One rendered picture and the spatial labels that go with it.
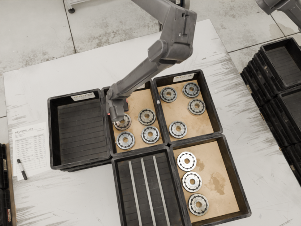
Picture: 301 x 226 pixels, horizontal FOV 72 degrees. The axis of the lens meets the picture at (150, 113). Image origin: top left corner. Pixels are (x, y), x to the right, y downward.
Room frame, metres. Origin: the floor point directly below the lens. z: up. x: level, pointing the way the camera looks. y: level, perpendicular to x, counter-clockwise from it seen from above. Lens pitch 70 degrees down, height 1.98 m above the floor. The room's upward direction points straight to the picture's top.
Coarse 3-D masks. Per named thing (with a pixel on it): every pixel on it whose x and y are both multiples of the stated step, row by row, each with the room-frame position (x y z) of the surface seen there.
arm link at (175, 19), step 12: (132, 0) 0.58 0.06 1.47; (144, 0) 0.53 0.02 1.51; (156, 0) 0.49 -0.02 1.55; (168, 0) 0.49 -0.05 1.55; (156, 12) 0.46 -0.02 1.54; (168, 12) 0.41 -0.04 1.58; (180, 12) 0.40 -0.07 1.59; (192, 12) 0.42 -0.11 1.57; (168, 24) 0.39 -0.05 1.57; (180, 24) 0.38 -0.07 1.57; (192, 24) 0.40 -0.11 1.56; (168, 36) 0.36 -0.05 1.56; (180, 36) 0.36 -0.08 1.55; (192, 36) 0.38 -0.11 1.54; (168, 48) 0.34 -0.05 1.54; (180, 48) 0.34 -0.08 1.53; (180, 60) 0.34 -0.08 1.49
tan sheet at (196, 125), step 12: (180, 84) 0.61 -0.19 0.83; (180, 96) 0.53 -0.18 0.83; (168, 108) 0.45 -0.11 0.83; (180, 108) 0.45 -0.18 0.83; (168, 120) 0.38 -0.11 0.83; (180, 120) 0.38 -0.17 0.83; (192, 120) 0.38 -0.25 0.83; (204, 120) 0.38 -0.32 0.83; (192, 132) 0.30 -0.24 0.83; (204, 132) 0.30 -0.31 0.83
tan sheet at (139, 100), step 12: (132, 96) 0.53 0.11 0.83; (144, 96) 0.53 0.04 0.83; (132, 108) 0.45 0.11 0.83; (144, 108) 0.45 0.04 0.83; (132, 120) 0.38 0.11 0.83; (156, 120) 0.38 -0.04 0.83; (120, 132) 0.30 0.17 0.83; (132, 132) 0.30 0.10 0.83; (144, 144) 0.23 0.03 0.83; (156, 144) 0.23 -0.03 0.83
